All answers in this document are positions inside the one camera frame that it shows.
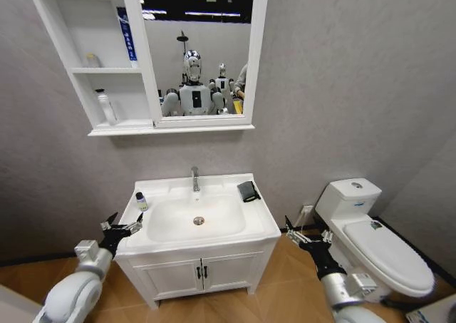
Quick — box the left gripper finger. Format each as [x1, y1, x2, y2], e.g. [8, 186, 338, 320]
[122, 212, 145, 235]
[100, 212, 119, 232]

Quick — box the dark grey folded towel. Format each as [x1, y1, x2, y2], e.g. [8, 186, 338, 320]
[237, 180, 262, 204]

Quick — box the white washbasin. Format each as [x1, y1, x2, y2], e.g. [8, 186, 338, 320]
[115, 173, 282, 259]

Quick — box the white vanity cabinet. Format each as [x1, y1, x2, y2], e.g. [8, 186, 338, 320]
[115, 240, 278, 310]

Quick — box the small white bottle, dark cap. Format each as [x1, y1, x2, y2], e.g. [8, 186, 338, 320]
[135, 191, 150, 212]

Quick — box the white toilet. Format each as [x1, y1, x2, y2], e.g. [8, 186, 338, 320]
[314, 178, 437, 299]

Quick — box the chrome faucet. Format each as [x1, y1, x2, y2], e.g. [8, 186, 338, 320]
[190, 165, 202, 193]

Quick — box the tall white bottle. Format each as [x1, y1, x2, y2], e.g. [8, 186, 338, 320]
[94, 88, 119, 126]

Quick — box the white and blue box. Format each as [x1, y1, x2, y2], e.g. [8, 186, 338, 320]
[405, 302, 456, 323]

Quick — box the white wall cabinet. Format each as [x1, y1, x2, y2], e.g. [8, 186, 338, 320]
[24, 0, 271, 138]

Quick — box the wall mirror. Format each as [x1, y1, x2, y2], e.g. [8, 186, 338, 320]
[137, 0, 257, 118]

